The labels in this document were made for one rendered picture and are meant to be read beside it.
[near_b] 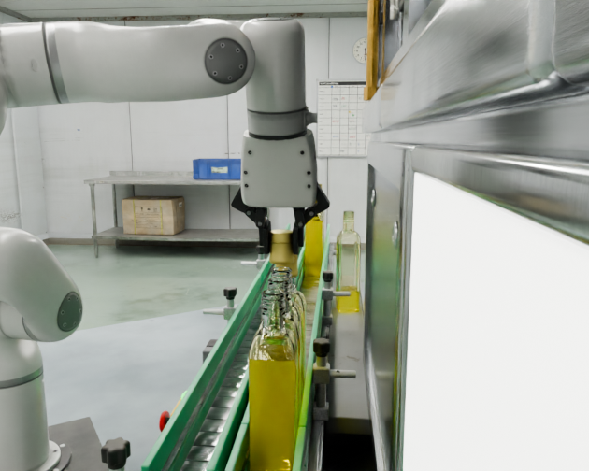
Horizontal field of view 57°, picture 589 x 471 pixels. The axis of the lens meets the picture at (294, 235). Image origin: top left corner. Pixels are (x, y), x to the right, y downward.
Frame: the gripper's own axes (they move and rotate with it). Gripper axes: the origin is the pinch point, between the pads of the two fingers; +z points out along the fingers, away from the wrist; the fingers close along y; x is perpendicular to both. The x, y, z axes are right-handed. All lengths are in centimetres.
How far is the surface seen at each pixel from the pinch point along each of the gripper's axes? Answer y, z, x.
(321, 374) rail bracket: -5.4, 23.5, 0.5
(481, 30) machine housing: -14, -31, 47
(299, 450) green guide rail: -4.1, 17.1, 21.9
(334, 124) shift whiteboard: 11, 119, -560
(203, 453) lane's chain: 10.8, 28.2, 13.1
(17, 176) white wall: 373, 160, -488
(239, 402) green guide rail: 5.2, 20.0, 11.3
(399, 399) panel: -12.9, -7.8, 40.3
